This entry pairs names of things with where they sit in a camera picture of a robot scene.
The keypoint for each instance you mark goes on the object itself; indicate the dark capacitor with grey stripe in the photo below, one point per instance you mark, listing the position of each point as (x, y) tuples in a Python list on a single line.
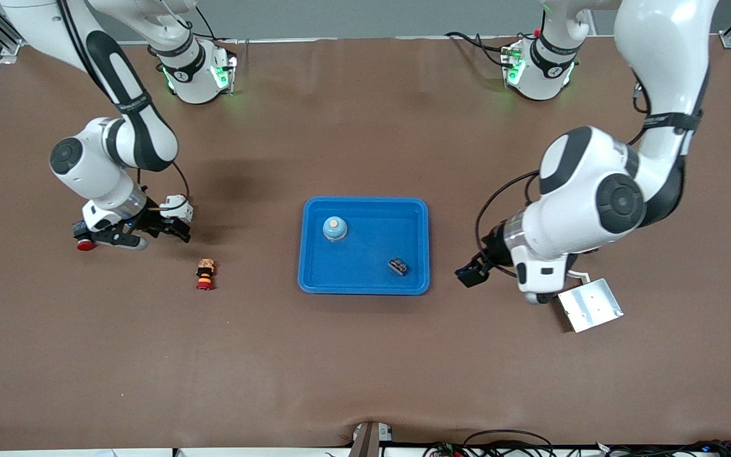
[(398, 266)]

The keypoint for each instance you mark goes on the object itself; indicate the white circuit breaker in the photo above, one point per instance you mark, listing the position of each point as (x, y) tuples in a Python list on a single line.
[(176, 204)]

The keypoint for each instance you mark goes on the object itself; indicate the orange red stacked push switch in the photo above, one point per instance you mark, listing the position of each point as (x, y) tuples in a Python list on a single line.
[(205, 273)]

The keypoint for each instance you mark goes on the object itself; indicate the red emergency stop button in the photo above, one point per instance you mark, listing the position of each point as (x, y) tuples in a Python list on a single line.
[(84, 244)]

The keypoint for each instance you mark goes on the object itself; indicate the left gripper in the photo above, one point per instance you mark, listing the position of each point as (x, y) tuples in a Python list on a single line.
[(491, 253)]

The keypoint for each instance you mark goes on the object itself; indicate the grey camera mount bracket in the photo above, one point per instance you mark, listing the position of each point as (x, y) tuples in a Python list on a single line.
[(368, 441)]

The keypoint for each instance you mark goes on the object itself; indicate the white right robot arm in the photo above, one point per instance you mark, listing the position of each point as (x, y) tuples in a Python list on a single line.
[(86, 165)]

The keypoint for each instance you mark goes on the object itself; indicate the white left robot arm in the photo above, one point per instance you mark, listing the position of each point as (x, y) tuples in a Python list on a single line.
[(664, 57)]

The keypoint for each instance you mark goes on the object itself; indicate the silver metal plate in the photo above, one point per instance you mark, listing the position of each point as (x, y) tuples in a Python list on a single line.
[(591, 308)]

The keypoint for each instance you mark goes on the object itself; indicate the light blue call bell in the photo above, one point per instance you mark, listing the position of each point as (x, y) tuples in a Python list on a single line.
[(335, 230)]

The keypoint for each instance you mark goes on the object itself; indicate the blue plastic tray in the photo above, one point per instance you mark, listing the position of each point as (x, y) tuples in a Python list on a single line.
[(365, 279)]

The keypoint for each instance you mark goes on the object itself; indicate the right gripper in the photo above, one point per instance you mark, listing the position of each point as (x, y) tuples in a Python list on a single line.
[(150, 221)]

